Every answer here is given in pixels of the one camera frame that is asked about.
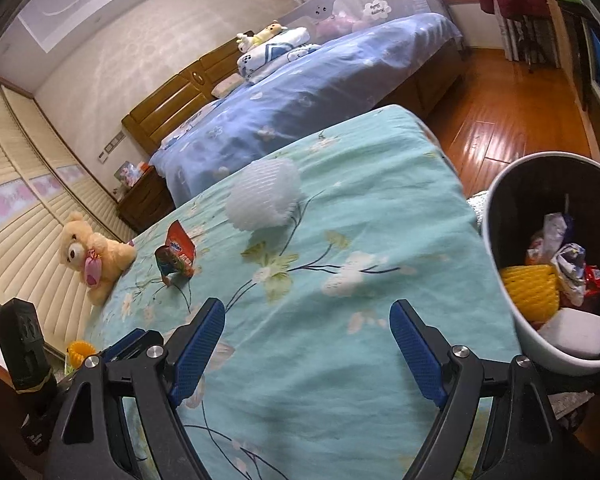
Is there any brown wooden cabinet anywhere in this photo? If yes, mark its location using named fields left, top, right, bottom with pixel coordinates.
left=542, top=0, right=600, bottom=171

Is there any red snack wrapper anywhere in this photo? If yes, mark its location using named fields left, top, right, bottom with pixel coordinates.
left=154, top=220, right=198, bottom=286

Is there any white foam block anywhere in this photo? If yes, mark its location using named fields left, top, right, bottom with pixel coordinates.
left=537, top=307, right=600, bottom=359

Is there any wall switch panel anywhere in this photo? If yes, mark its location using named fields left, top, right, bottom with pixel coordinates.
left=97, top=132, right=126, bottom=163

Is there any colourful picture frame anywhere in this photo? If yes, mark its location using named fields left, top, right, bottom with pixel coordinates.
left=115, top=160, right=148, bottom=186

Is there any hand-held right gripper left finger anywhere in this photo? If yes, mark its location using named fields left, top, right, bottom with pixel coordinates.
left=42, top=299, right=226, bottom=480

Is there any white printed pillow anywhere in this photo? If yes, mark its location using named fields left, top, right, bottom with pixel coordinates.
left=160, top=110, right=201, bottom=148

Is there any pink pillow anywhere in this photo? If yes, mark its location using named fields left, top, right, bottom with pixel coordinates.
left=211, top=75, right=243, bottom=98

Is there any beige teddy bear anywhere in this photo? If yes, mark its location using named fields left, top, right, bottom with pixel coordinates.
left=59, top=211, right=137, bottom=307

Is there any white round waste bin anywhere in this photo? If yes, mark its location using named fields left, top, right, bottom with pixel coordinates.
left=480, top=151, right=600, bottom=376

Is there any yellow plush toy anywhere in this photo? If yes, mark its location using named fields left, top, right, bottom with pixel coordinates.
left=236, top=20, right=286, bottom=51

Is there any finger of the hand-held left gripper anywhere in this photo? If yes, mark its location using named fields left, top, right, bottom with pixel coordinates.
left=100, top=329, right=153, bottom=363

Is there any pink plush toy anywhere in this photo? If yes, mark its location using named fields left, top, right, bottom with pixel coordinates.
left=320, top=12, right=376, bottom=38

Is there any yellow foam fruit net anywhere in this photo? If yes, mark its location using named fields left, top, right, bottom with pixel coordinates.
left=66, top=340, right=98, bottom=376
left=499, top=264, right=561, bottom=331

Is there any white blue patterned pillow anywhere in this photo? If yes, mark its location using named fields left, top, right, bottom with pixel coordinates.
left=236, top=27, right=323, bottom=83

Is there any white crumpled wrapper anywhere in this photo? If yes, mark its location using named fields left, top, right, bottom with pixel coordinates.
left=540, top=212, right=573, bottom=256

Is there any wooden coat stand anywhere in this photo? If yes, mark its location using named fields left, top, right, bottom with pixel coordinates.
left=517, top=12, right=546, bottom=73

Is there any wooden nightstand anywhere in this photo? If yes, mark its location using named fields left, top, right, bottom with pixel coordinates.
left=116, top=165, right=176, bottom=233

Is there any cream louvred wardrobe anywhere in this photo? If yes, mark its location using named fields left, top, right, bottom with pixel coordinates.
left=0, top=72, right=136, bottom=361

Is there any bed with blue blanket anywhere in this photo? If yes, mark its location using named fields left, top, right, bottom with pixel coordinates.
left=149, top=12, right=463, bottom=208

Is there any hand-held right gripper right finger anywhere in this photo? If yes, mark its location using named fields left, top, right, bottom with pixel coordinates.
left=390, top=299, right=556, bottom=480

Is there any teal floral cloth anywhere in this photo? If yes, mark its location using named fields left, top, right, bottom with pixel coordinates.
left=82, top=104, right=526, bottom=480

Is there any white foam fruit net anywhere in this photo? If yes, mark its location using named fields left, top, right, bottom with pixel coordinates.
left=225, top=157, right=302, bottom=231

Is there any wooden bed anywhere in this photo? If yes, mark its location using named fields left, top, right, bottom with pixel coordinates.
left=121, top=35, right=468, bottom=161

